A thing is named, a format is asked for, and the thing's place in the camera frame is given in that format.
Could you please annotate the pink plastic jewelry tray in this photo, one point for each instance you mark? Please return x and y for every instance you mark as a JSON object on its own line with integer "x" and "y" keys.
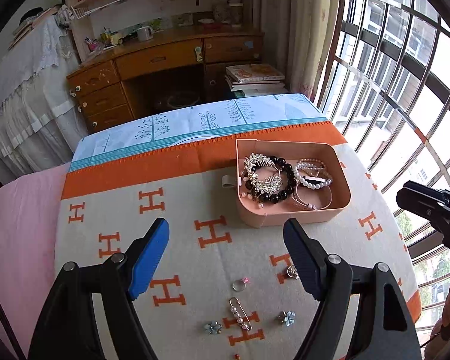
{"x": 294, "y": 159}

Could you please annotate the beige curtain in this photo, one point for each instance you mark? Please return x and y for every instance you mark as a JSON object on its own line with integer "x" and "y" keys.
{"x": 297, "y": 38}

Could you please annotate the stack of books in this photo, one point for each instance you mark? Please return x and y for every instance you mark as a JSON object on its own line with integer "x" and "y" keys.
{"x": 251, "y": 80}

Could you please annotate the metal window grille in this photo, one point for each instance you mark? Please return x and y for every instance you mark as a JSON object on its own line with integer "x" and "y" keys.
{"x": 388, "y": 93}

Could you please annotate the pink bedsheet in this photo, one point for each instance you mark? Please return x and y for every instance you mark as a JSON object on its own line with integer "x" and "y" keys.
{"x": 29, "y": 208}

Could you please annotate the silver rhinestone leaf hair comb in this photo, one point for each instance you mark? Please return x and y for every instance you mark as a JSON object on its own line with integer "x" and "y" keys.
{"x": 261, "y": 176}

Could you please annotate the white mug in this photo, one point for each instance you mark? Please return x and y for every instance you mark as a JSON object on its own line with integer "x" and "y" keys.
{"x": 145, "y": 33}

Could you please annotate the pearl safety pin brooch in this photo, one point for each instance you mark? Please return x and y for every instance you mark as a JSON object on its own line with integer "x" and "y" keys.
{"x": 239, "y": 314}

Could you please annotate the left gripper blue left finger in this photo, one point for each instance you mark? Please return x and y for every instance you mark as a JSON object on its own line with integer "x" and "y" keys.
{"x": 144, "y": 255}

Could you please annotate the white lace cloth cover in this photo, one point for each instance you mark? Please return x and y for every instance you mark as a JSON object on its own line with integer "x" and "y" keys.
{"x": 40, "y": 126}

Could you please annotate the wooden bookshelf with books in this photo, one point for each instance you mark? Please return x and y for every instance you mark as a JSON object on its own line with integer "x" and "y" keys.
{"x": 92, "y": 19}

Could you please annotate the wooden desk with drawers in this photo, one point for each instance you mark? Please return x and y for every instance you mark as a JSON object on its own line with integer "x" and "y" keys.
{"x": 177, "y": 68}

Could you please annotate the gold round brooch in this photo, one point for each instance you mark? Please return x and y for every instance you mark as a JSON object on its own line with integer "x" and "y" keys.
{"x": 291, "y": 272}

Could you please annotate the blue flower earring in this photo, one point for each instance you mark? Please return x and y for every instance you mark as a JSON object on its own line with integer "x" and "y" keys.
{"x": 287, "y": 317}
{"x": 213, "y": 328}

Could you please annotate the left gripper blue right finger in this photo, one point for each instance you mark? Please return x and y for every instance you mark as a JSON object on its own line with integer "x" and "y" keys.
{"x": 308, "y": 257}

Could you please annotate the blue white tree bedsheet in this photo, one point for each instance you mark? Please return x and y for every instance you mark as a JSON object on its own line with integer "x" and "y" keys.
{"x": 192, "y": 124}

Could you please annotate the orange grey H blanket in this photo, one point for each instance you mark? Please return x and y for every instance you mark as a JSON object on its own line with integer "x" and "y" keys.
{"x": 212, "y": 255}

